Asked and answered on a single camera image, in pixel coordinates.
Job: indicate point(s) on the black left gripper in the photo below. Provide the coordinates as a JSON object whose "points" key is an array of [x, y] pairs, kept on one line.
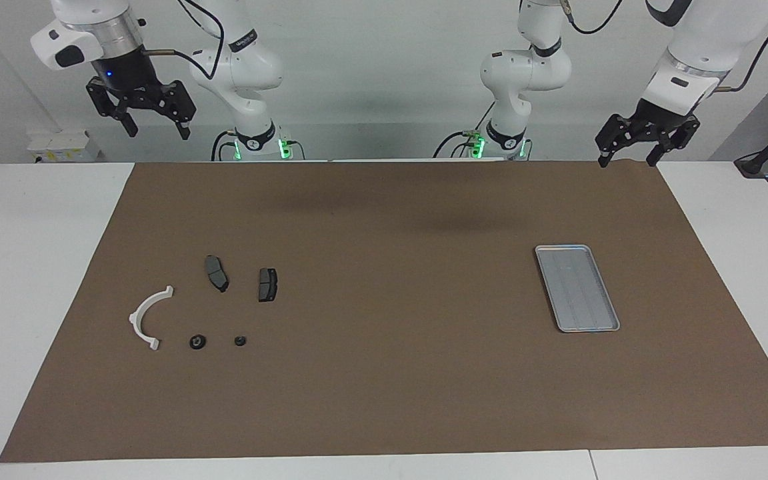
{"points": [[654, 120]]}

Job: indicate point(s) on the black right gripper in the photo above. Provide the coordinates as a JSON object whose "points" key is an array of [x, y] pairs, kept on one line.
{"points": [[130, 86]]}

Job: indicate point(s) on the large black bearing gear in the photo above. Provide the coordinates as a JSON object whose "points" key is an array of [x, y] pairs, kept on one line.
{"points": [[197, 342]]}

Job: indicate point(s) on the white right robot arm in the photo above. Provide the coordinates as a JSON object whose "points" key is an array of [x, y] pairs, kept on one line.
{"points": [[250, 66]]}

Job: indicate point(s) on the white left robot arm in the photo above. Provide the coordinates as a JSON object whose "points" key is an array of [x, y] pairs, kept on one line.
{"points": [[524, 73]]}

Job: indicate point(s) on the silver metal tray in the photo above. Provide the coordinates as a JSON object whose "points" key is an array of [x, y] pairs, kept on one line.
{"points": [[577, 288]]}

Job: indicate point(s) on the dark grey angled brake pad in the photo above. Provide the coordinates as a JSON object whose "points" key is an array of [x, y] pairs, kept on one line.
{"points": [[216, 273]]}

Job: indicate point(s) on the black rectangular brake pad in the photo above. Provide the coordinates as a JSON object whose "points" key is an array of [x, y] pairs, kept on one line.
{"points": [[267, 284]]}

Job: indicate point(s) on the brown table mat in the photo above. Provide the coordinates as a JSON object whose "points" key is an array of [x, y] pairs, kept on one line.
{"points": [[384, 373]]}

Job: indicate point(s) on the white wall box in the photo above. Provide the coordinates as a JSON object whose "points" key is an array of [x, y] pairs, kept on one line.
{"points": [[64, 146]]}

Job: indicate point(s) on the white curved plastic bracket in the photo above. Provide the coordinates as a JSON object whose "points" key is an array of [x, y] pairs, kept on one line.
{"points": [[136, 320]]}

